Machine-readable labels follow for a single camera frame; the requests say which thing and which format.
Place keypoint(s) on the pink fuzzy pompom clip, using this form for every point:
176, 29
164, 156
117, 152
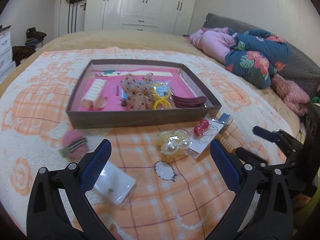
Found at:
74, 145

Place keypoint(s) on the pearl hair ties packet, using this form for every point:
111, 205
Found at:
173, 142

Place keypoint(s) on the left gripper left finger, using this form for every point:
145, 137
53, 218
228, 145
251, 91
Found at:
58, 207

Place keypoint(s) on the brown clothes heap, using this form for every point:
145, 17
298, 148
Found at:
21, 52

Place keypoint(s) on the orange spiral hair clip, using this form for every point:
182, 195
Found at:
228, 147

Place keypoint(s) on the dark red hair claw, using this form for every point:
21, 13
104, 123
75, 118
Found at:
189, 102

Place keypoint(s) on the yellow hair rings packet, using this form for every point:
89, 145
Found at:
162, 93

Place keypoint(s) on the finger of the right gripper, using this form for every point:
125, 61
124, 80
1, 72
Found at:
287, 143
260, 163

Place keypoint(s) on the blue floral quilt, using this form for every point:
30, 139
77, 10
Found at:
257, 56

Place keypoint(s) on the clear earring stud packet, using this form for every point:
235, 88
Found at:
114, 184

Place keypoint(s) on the dotted mesh bow clip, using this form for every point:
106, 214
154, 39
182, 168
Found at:
138, 92

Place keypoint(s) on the brown shallow cardboard tray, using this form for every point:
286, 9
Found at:
122, 67

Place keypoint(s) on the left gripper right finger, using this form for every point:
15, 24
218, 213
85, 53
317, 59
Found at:
261, 208

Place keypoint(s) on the pink folded quilt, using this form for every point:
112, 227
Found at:
215, 43

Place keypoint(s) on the grey headboard cushion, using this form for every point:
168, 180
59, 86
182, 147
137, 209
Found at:
301, 69

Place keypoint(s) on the person right hand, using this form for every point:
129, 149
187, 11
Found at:
300, 201

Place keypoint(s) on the dark clothes pile on stool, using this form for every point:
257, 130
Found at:
34, 37

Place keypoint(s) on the red bead earrings packet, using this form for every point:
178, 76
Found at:
202, 135

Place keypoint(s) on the person left hand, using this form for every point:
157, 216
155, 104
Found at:
113, 229

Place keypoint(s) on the white built-in wardrobe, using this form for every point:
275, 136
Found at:
158, 16

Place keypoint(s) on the white room door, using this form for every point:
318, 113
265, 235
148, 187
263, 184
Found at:
68, 18

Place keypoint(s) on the blue box of rings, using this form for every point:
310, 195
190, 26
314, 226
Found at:
226, 120

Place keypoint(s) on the white plastic drawer cabinet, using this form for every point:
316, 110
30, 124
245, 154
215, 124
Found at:
7, 64

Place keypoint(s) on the pink knitted cloth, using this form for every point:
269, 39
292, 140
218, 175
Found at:
292, 95

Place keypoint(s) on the tan bed cover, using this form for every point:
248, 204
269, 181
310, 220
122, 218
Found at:
123, 39

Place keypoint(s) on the white comb hair clip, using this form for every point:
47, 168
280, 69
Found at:
94, 97

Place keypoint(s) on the orange white plush blanket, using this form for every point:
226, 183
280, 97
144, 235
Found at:
181, 198

